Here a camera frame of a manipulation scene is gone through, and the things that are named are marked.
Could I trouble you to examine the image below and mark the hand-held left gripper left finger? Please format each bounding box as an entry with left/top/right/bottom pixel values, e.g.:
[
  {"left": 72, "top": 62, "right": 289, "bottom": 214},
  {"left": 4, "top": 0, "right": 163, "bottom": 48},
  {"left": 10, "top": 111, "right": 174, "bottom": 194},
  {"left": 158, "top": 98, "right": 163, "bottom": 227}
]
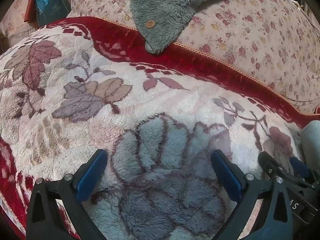
[{"left": 26, "top": 149, "right": 108, "bottom": 240}]

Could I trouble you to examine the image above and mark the cream floral quilt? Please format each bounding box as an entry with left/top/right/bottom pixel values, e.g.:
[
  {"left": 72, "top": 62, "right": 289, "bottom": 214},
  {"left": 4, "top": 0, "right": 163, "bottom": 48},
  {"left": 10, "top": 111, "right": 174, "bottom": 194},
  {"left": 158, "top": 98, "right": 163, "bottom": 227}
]
[{"left": 71, "top": 0, "right": 320, "bottom": 115}]

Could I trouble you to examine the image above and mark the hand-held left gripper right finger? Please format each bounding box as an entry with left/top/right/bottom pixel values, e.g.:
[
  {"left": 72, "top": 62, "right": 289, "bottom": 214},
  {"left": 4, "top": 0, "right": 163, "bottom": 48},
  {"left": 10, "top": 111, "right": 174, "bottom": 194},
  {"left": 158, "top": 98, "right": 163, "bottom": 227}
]
[{"left": 211, "top": 149, "right": 294, "bottom": 240}]

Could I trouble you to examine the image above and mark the floral cushion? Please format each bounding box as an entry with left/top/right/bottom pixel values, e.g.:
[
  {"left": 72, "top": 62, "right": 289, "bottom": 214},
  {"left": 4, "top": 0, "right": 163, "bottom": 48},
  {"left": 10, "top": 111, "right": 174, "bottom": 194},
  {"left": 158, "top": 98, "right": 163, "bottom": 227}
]
[{"left": 0, "top": 0, "right": 38, "bottom": 48}]

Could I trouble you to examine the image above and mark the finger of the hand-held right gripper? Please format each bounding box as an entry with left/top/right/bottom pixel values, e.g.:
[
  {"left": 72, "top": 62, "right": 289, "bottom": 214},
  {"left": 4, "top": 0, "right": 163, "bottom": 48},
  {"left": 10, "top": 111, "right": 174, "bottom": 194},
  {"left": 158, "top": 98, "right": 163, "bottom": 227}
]
[
  {"left": 289, "top": 156, "right": 316, "bottom": 186},
  {"left": 258, "top": 151, "right": 313, "bottom": 191}
]

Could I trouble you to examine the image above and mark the teal bag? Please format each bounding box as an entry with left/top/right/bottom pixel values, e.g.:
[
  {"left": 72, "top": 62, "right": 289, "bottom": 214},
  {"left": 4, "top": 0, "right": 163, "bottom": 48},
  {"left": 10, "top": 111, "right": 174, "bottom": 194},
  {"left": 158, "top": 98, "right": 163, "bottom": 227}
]
[{"left": 35, "top": 0, "right": 70, "bottom": 28}]

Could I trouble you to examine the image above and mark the grey-green fleece jacket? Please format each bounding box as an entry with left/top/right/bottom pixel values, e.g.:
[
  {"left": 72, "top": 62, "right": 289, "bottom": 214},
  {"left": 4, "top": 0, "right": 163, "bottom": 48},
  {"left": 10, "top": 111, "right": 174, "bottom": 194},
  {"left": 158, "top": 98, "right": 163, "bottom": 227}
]
[{"left": 130, "top": 0, "right": 278, "bottom": 55}]

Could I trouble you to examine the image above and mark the floral plush blanket red border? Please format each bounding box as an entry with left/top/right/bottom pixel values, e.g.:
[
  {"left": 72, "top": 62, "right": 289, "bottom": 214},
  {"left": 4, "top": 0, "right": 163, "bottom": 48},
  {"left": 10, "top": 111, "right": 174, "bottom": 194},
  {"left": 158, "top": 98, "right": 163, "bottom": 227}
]
[{"left": 0, "top": 16, "right": 320, "bottom": 240}]

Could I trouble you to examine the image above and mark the red bag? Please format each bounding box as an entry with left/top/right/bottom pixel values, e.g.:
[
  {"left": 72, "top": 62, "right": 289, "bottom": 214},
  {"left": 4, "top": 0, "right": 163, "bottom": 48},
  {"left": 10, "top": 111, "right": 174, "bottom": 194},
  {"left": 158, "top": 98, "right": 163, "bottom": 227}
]
[{"left": 24, "top": 0, "right": 42, "bottom": 23}]

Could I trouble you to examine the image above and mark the light blue knit beanie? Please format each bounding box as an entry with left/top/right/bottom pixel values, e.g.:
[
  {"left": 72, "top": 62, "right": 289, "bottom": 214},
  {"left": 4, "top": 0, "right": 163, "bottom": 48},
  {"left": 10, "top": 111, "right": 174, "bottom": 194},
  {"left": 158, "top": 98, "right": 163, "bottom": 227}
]
[{"left": 299, "top": 121, "right": 320, "bottom": 162}]

